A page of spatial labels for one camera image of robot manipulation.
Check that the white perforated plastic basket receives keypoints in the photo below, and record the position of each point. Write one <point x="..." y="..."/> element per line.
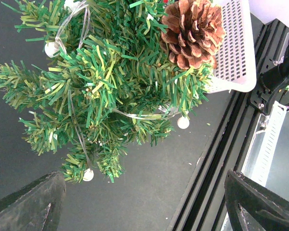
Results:
<point x="236" y="68"/>

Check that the brown pine cone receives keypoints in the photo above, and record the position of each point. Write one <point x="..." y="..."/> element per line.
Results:
<point x="194" y="33"/>

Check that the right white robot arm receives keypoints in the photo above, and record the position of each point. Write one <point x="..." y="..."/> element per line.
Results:
<point x="275" y="79"/>

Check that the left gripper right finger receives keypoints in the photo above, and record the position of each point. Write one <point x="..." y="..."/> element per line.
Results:
<point x="246" y="199"/>

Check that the white slotted cable duct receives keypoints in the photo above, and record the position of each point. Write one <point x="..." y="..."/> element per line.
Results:
<point x="263" y="144"/>

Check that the small green christmas tree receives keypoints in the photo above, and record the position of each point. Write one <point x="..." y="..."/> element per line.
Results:
<point x="109" y="82"/>

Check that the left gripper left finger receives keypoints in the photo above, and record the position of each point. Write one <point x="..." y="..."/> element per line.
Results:
<point x="35" y="207"/>

